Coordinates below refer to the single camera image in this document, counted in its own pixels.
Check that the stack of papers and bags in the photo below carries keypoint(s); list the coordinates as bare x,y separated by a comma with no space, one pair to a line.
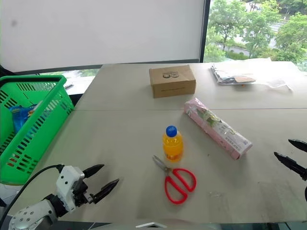
230,74

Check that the clear plastic bag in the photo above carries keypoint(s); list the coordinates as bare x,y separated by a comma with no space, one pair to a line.
279,85

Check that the white object at bottom edge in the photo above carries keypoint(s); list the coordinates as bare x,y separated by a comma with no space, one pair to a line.
151,225

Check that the green plastic shopping basket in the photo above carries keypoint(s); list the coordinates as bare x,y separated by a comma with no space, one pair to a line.
28,124

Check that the white roller blind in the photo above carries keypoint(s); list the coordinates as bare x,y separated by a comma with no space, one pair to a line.
103,31

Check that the pink long box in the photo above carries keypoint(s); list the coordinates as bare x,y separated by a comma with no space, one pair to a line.
216,128

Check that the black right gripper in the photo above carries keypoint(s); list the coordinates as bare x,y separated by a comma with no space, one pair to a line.
305,184

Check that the brown cardboard box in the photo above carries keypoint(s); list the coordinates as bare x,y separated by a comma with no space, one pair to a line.
172,81

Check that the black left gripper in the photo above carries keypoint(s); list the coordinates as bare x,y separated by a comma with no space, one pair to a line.
80,191

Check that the black window frame post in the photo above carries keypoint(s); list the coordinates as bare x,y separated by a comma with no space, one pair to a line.
204,30

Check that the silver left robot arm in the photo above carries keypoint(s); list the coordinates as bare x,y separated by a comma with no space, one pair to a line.
31,216

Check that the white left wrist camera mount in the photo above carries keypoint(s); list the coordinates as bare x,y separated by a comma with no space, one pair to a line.
67,183

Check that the orange juice bottle blue cap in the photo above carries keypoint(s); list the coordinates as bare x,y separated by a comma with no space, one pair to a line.
172,145

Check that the blue snack bag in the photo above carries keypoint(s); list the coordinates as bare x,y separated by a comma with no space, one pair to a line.
22,115

